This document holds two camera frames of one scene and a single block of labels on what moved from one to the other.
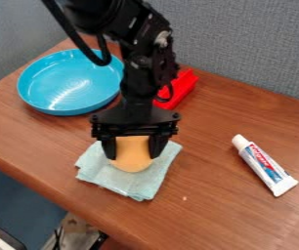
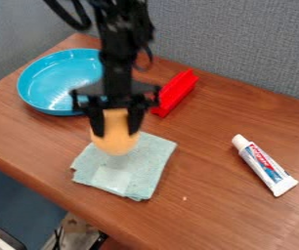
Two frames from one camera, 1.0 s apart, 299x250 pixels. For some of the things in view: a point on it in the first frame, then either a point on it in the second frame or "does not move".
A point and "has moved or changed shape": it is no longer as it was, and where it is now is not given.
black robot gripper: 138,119 to 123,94
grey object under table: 78,234 does not move
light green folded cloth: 139,185 does not move
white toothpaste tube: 274,176 does not move
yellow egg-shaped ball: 134,158 has moved or changed shape
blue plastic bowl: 62,83 does not move
